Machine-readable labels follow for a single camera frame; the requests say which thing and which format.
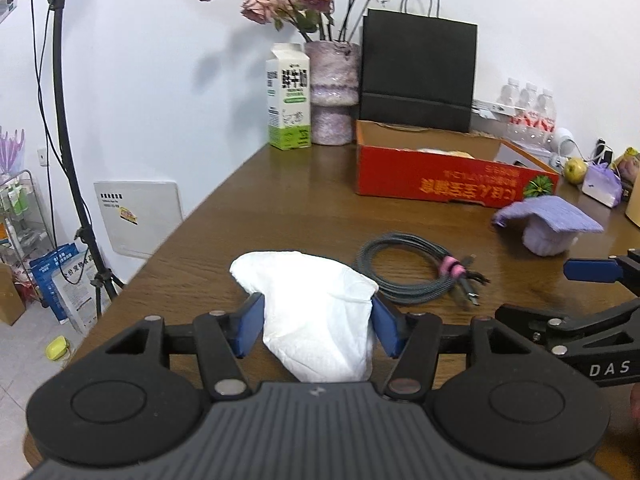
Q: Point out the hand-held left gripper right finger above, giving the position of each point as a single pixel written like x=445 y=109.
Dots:
x=385 y=327

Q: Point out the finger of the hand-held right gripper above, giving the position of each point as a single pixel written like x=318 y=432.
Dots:
x=530 y=317
x=592 y=270

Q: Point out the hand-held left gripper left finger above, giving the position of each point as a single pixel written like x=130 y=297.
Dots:
x=250 y=322

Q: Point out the white tissue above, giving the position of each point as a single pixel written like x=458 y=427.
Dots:
x=310 y=310

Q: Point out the purple knitted hat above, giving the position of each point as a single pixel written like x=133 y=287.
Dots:
x=550 y=215

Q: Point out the red cardboard box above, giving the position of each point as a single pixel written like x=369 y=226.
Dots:
x=400 y=175

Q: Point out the green apple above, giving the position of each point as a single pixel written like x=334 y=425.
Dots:
x=575 y=170

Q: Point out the black charger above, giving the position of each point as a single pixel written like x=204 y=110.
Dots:
x=604 y=152

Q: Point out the white round device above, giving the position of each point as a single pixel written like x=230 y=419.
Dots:
x=562 y=141

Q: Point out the clear water bottle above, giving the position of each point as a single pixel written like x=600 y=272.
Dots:
x=528 y=110
x=510 y=105
x=546 y=115

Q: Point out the white printed bag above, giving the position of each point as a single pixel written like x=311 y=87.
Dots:
x=80 y=300

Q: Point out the grey cardboard box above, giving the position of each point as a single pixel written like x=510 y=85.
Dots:
x=487 y=110

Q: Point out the small yellow case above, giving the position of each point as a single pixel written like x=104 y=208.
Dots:
x=57 y=349

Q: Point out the blue printed bag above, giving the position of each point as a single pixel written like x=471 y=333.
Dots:
x=47 y=280

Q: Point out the white green milk carton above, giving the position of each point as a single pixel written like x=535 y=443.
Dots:
x=290 y=95

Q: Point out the brown cardboard box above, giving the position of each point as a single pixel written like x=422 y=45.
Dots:
x=11 y=295

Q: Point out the purple speckled vase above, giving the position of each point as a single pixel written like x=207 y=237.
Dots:
x=332 y=90

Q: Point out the metal storage rack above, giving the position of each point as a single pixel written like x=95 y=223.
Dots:
x=22 y=215

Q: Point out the black paper bag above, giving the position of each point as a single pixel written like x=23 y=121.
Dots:
x=417 y=60

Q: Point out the black light stand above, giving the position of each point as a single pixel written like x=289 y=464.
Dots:
x=62 y=110

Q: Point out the purple plastic hangers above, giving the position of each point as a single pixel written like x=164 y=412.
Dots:
x=11 y=150

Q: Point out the white wall panel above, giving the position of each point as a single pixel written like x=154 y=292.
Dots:
x=140 y=220

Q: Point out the white wall socket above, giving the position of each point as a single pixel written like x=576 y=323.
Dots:
x=44 y=157

